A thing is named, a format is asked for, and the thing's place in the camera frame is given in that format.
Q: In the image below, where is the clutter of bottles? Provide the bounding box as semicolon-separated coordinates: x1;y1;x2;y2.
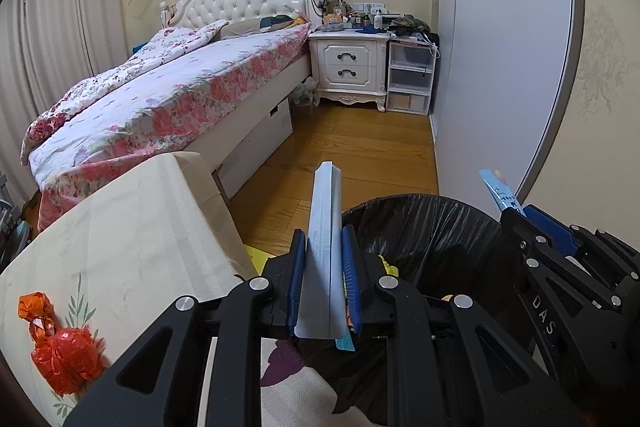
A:
310;0;436;42

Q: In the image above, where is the white wardrobe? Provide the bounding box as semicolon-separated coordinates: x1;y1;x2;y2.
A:
430;0;586;208

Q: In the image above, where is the beige curtain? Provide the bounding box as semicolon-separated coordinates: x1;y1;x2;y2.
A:
0;0;123;202

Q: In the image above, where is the white bed tufted headboard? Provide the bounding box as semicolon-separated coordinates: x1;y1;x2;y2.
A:
20;0;313;233

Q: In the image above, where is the white and blue carton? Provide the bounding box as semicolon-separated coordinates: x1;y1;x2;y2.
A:
294;161;348;339

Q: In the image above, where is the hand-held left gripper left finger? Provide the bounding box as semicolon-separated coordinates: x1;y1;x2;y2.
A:
62;229;307;427

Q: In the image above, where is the small blue and white packet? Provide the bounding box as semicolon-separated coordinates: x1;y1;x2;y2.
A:
478;168;523;214

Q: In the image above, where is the orange plastic bag black print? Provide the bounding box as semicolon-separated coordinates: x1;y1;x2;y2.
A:
17;292;56;343

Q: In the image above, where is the clear plastic drawer unit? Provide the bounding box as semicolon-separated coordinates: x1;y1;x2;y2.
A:
386;38;437;116

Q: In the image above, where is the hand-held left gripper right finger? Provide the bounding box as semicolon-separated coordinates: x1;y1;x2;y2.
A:
341;224;586;427

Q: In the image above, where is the red plastic bag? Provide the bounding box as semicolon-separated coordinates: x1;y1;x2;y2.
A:
31;327;105;397

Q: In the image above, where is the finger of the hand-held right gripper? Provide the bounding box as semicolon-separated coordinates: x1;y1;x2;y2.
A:
522;204;640;275
499;206;557;279

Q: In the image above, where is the white nightstand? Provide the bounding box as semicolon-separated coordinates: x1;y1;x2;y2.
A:
307;31;391;112

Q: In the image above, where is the beige pillow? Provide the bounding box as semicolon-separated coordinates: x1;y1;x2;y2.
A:
220;14;306;40

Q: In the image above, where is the trash bin black bag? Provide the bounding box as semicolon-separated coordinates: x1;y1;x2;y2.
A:
320;193;531;427

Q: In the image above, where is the white storage box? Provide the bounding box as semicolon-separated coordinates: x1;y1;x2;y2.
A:
217;99;293;200

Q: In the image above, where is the floral quilt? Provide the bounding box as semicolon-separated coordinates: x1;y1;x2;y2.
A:
20;19;231;165

